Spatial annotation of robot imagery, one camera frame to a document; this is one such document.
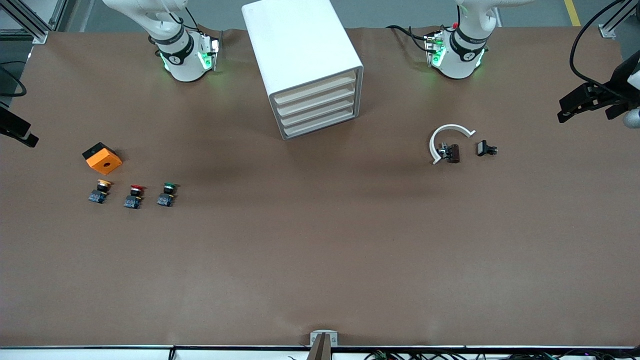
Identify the yellow push button switch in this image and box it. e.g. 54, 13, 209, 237
88, 179, 113, 205

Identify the cream plastic drawer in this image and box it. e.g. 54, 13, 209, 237
276, 82, 359, 117
273, 71, 358, 106
279, 94, 360, 128
282, 105, 361, 138

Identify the white drawer cabinet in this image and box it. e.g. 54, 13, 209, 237
241, 0, 364, 141

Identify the yellow floor tape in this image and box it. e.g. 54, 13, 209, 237
564, 0, 583, 27

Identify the orange box with hole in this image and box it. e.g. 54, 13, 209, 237
81, 142, 123, 176

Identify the white curved pipe clamp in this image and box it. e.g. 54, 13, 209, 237
429, 123, 477, 166

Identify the brown table cover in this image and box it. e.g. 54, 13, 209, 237
0, 26, 640, 349

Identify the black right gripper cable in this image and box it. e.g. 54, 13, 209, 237
0, 61, 27, 97

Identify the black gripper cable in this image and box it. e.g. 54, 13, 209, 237
0, 61, 27, 97
570, 0, 640, 98

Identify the aluminium frame profile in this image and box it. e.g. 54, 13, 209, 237
0, 0, 68, 45
597, 0, 640, 40

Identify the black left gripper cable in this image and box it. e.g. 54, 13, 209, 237
570, 0, 640, 98

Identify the red push button switch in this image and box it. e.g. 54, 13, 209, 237
123, 184, 146, 210

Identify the chrome valve brown handle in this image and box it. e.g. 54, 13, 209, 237
436, 142, 461, 164

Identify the green push button switch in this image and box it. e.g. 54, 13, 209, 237
156, 182, 180, 208

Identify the black left arm base cable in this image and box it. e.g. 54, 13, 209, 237
386, 24, 441, 53

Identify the black arm base cable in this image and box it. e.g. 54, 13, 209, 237
386, 24, 441, 53
160, 0, 221, 38

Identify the black right arm base cable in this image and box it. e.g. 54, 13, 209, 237
160, 0, 221, 38

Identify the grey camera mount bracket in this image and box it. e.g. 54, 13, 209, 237
306, 330, 340, 360

